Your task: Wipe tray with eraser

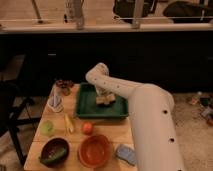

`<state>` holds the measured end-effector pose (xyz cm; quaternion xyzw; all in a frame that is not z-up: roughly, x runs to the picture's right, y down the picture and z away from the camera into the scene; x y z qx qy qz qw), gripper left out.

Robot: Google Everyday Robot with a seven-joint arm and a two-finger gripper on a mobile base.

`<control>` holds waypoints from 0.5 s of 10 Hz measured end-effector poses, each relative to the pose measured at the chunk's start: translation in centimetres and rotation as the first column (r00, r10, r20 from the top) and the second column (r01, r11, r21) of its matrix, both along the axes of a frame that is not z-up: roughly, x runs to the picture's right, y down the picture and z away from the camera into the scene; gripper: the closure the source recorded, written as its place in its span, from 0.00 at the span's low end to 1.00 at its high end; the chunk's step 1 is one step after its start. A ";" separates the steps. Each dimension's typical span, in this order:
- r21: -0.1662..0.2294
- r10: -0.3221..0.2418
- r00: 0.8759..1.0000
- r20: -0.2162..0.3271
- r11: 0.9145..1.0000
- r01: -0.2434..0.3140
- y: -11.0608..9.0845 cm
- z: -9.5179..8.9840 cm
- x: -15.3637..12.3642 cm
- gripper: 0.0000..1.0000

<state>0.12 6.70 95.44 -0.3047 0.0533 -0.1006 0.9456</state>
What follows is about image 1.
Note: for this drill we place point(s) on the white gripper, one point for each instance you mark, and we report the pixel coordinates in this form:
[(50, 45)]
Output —
[(101, 92)]

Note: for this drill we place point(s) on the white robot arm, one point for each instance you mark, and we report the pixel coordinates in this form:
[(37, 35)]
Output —
[(150, 107)]

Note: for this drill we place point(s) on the green plastic tray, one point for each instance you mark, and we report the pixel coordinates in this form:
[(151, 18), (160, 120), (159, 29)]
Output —
[(86, 107)]

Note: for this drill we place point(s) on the red tomato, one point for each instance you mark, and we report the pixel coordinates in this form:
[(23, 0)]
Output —
[(87, 128)]

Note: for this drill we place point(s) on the yellow banana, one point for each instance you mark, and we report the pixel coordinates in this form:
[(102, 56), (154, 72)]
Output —
[(69, 124)]

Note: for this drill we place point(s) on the white cup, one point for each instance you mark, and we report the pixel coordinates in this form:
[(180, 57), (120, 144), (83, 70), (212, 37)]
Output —
[(55, 103)]

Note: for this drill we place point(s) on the orange plastic bowl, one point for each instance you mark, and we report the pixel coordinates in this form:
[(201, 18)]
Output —
[(94, 151)]

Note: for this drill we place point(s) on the blue grey sponge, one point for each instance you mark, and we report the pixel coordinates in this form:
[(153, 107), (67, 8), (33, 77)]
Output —
[(127, 154)]

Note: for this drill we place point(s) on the green apple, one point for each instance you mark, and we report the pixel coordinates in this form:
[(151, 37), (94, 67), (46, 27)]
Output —
[(47, 128)]

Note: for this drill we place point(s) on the green cucumber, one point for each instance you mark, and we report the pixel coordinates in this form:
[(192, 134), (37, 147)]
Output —
[(52, 156)]

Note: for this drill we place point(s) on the dark brown bowl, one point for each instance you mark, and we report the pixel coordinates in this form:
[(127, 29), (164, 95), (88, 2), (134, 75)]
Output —
[(56, 143)]

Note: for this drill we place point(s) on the dark cabinet counter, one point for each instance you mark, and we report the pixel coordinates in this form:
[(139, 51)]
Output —
[(175, 61)]

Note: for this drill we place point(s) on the black chair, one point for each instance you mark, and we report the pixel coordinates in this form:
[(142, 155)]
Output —
[(9, 115)]

